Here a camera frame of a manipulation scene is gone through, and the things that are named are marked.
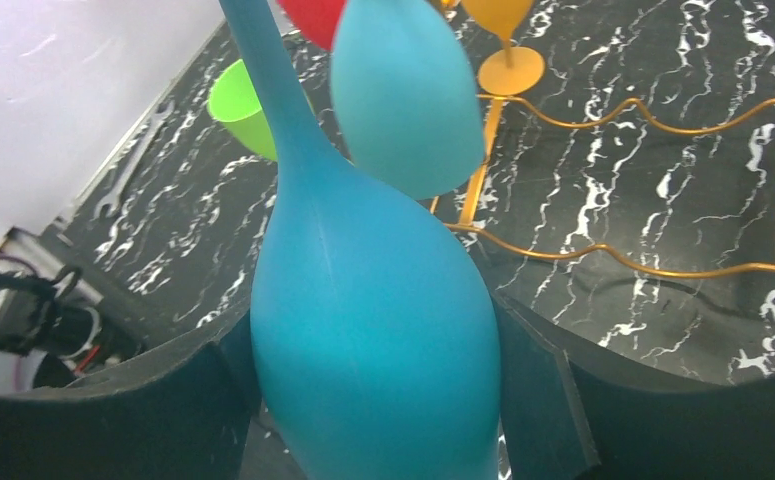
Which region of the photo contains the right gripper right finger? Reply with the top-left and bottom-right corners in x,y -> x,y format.
493,295 -> 775,479

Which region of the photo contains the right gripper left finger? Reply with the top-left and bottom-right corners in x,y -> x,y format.
0,318 -> 261,479

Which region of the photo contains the blue wine glass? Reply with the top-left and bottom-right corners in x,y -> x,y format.
222,1 -> 500,479

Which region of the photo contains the gold wire glass rack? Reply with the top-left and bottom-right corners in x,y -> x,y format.
449,94 -> 775,280

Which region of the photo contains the green plastic wine glass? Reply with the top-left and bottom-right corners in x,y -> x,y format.
206,59 -> 278,162

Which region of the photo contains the teal wine glass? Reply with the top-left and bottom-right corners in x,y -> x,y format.
330,0 -> 485,200

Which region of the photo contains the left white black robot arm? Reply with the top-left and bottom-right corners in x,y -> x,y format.
0,237 -> 147,396

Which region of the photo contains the orange wine glass at back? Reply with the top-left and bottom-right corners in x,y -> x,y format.
460,0 -> 545,96

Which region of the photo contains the red plastic wine glass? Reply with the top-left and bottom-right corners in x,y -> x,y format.
277,0 -> 346,51

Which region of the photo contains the silver wrench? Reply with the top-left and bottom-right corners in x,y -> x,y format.
95,100 -> 175,219

